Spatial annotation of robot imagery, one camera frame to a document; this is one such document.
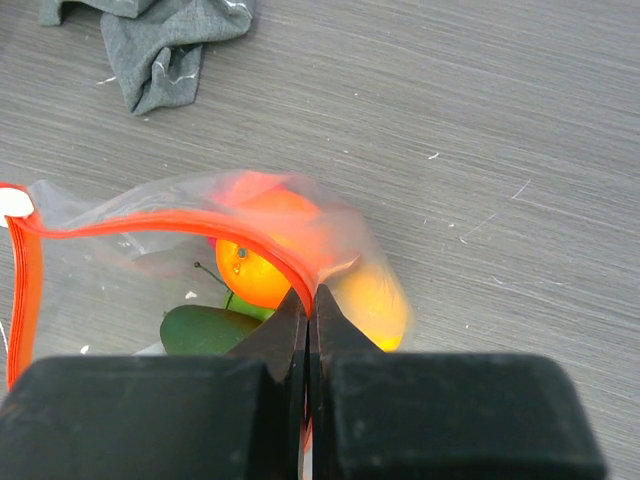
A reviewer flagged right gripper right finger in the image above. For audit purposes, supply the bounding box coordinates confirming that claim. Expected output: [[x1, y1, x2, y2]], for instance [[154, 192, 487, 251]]
[[308, 287, 608, 479]]

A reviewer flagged clear zip top bag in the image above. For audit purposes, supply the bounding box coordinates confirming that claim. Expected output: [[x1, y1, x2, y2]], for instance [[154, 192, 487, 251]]
[[0, 168, 416, 480]]

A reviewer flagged red apple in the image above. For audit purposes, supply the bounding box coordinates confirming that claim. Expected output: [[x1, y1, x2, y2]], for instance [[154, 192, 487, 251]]
[[212, 172, 293, 224]]

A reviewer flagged orange fruit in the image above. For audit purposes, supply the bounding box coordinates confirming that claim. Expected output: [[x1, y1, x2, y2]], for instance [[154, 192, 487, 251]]
[[214, 189, 326, 311]]

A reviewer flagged dark green avocado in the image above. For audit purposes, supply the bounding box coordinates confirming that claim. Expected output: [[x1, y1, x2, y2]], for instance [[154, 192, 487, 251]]
[[160, 305, 261, 355]]

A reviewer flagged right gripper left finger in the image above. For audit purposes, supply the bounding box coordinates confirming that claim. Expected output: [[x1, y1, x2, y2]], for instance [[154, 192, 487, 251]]
[[1, 293, 307, 479]]

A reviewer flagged yellow lemon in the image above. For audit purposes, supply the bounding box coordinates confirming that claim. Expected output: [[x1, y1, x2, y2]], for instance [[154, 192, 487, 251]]
[[329, 263, 413, 351]]

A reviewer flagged grey crumpled cloth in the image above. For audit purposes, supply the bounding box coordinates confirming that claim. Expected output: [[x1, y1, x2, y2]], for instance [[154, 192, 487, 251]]
[[38, 0, 257, 116]]

